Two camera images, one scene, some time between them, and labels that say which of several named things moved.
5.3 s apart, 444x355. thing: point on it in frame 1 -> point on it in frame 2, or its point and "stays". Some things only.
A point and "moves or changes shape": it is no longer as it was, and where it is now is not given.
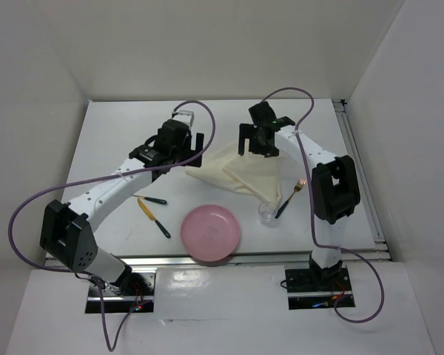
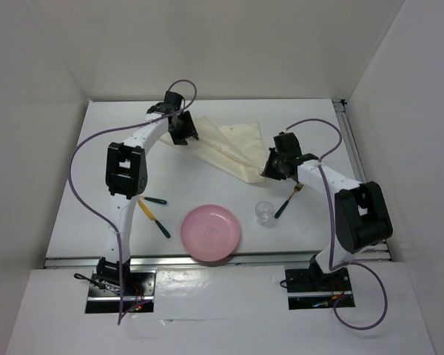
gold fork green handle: [297, 187] stays
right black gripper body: [257, 146] -> [274, 168]
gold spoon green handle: [157, 200] stays
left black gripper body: [180, 154] -> [183, 128]
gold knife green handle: [147, 212] stays
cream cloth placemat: [251, 173] moves or changes shape
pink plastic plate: [210, 233] stays
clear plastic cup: [267, 210] stays
